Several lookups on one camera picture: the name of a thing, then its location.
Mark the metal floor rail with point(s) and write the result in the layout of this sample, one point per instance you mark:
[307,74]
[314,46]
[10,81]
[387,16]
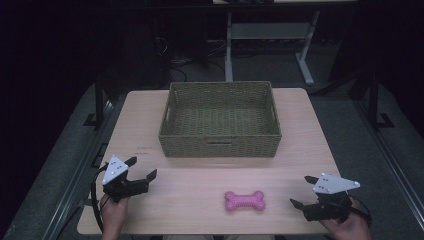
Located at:
[76,178]
[393,160]

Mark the grey metal desk frame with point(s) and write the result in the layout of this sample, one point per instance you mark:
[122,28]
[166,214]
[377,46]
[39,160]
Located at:
[266,30]

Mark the black metal stand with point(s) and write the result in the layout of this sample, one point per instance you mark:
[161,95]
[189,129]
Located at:
[374,100]
[99,100]

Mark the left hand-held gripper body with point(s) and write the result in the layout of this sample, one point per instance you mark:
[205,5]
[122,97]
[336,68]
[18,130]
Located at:
[113,170]

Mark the pink bone-shaped toy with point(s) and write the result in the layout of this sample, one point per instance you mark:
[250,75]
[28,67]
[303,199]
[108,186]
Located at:
[245,201]

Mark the person's right hand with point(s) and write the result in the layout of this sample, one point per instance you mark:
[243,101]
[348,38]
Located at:
[353,230]

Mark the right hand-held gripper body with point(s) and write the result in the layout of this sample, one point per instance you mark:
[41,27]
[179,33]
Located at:
[333,185]

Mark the green woven basket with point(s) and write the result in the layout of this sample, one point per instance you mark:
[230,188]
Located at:
[220,125]

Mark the person's left hand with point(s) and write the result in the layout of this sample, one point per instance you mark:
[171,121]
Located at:
[112,215]

